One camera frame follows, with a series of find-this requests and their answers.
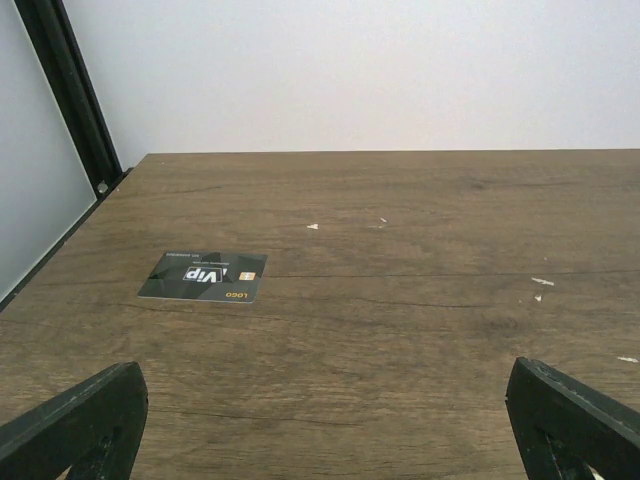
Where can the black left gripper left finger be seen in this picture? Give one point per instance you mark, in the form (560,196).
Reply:
(90,431)

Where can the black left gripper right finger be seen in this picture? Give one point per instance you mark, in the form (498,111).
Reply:
(564,429)

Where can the black VIP card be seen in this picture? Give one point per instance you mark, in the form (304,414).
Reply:
(205,276)

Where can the black left frame post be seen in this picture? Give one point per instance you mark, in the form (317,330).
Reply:
(51,34)

